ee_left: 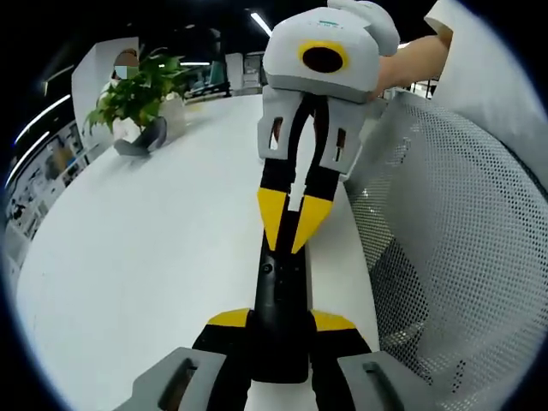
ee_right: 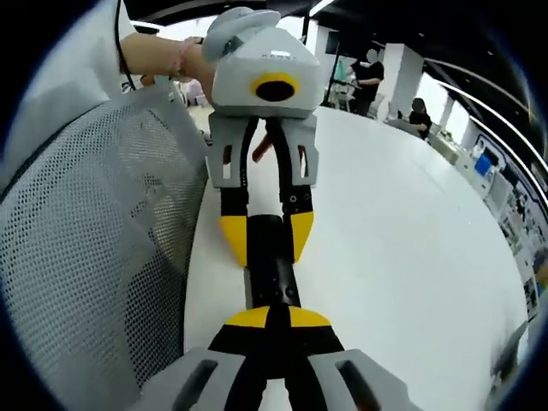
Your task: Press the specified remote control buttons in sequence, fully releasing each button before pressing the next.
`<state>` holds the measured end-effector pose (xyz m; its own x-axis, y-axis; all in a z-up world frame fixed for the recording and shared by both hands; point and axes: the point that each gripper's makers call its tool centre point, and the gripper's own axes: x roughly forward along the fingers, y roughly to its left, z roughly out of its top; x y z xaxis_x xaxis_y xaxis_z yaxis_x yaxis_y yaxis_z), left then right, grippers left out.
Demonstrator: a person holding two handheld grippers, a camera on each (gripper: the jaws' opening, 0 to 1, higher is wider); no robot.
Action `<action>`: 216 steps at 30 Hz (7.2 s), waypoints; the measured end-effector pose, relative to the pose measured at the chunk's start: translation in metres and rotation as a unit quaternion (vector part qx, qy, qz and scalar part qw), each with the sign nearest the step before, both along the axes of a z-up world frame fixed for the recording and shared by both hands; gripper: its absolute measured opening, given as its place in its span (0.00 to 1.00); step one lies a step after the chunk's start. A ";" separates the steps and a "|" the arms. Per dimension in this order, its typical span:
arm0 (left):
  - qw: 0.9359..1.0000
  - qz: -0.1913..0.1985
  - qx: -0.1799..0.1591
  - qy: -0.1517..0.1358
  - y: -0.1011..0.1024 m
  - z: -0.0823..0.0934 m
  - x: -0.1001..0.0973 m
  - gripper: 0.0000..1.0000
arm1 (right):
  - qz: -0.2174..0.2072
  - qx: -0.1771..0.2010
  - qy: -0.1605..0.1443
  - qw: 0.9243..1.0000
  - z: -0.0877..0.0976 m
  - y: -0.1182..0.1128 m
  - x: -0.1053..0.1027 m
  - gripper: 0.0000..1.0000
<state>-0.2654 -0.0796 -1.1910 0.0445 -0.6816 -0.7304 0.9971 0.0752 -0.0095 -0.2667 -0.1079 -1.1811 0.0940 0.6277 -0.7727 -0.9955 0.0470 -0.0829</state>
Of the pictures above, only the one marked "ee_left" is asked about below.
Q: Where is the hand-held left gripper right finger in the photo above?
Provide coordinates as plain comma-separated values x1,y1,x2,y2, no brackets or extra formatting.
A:
308,307,413,411

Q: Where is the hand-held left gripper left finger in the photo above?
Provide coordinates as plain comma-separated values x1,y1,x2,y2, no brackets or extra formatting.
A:
134,307,254,411

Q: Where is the black remote control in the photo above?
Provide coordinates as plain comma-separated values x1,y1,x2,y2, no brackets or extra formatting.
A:
251,209,314,385

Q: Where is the ceiling light strip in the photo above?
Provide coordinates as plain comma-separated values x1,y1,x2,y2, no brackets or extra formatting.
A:
250,11,274,39

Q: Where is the white plant pot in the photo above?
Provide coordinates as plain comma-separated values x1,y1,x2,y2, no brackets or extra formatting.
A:
158,94,188,139

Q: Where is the grey mesh chair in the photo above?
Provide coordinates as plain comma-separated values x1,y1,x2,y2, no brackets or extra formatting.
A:
342,92,548,411

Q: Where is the dark grey figurine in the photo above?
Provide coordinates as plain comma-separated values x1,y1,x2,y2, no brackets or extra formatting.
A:
113,116,169,158

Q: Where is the white shirt sleeve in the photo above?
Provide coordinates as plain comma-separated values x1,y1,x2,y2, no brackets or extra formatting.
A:
423,0,548,183

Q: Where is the green potted plant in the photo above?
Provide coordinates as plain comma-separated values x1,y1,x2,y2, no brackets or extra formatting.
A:
83,47,190,139

